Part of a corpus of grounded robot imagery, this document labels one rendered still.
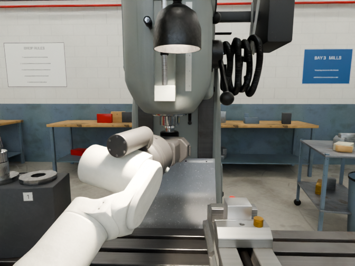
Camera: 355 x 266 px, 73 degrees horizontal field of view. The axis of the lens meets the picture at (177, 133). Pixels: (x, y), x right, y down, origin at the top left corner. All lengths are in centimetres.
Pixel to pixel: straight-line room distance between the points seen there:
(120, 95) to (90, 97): 61
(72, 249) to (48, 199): 40
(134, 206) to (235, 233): 33
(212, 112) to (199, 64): 47
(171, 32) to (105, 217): 25
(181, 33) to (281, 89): 482
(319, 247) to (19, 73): 561
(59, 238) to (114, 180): 11
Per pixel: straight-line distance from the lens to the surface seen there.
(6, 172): 79
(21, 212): 74
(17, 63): 585
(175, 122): 58
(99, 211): 32
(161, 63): 47
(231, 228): 61
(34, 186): 71
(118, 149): 36
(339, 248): 85
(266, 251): 63
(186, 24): 36
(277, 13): 87
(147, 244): 75
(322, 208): 269
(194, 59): 51
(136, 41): 53
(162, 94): 46
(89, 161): 39
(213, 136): 98
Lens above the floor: 135
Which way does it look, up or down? 9 degrees down
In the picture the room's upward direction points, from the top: straight up
